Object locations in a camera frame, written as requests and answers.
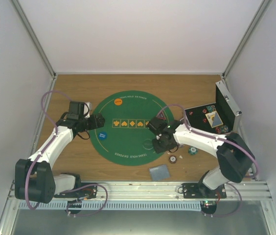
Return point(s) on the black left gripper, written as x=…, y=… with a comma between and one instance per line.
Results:
x=100, y=123

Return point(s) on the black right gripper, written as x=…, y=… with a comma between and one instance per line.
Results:
x=158, y=150

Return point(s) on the red poker chip stack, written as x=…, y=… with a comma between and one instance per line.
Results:
x=172, y=159

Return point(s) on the blue small blind button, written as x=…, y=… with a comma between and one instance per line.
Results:
x=102, y=136

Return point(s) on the orange big blind button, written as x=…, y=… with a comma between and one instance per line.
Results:
x=118, y=101

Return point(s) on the black red all-in triangle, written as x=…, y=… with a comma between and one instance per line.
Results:
x=161, y=116

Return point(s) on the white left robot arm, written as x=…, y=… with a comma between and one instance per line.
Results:
x=34, y=180

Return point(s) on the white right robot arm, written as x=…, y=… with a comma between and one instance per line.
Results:
x=233, y=155

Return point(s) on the green poker chip stack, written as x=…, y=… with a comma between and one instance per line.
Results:
x=192, y=150

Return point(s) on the blue playing card deck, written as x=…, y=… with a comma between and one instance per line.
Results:
x=159, y=173

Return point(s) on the round green poker mat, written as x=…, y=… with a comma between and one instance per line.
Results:
x=129, y=142

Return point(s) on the card deck in case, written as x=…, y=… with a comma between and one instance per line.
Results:
x=214, y=119

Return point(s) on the aluminium poker case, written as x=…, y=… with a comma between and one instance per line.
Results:
x=226, y=107

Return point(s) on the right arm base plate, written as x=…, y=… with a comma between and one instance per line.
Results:
x=198, y=191

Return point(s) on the aluminium frame rail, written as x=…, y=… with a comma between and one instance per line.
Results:
x=173, y=191

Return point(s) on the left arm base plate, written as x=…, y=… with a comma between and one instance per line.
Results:
x=88, y=191

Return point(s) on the grey slotted cable duct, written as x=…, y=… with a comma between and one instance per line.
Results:
x=119, y=205

